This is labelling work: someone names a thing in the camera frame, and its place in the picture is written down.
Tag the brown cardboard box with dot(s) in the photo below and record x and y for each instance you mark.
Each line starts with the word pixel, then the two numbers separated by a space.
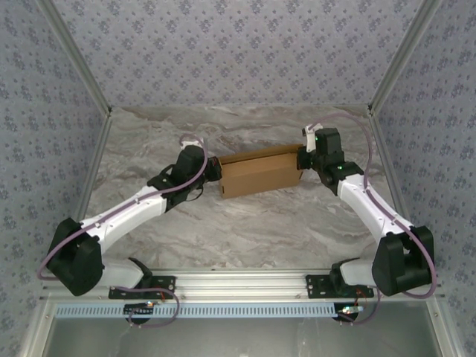
pixel 260 175

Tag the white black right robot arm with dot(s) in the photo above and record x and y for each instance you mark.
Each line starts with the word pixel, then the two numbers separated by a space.
pixel 401 264

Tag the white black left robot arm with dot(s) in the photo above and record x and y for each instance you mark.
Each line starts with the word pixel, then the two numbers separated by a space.
pixel 78 260

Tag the small controller board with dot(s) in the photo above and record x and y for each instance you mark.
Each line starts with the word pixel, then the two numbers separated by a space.
pixel 349 311

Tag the steel bottom panel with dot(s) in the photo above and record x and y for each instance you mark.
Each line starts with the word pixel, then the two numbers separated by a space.
pixel 241 338

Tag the aluminium side rail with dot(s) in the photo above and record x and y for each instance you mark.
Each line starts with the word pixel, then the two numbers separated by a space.
pixel 386 167
pixel 87 186

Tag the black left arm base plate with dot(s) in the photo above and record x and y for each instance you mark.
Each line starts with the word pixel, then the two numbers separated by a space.
pixel 169 280

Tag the aluminium frame post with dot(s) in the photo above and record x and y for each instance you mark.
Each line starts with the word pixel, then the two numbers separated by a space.
pixel 77 56
pixel 403 56

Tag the aluminium mounting rail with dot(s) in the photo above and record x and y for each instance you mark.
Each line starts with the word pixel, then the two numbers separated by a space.
pixel 241 284

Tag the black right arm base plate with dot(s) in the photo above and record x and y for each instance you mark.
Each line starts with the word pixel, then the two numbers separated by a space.
pixel 316 286

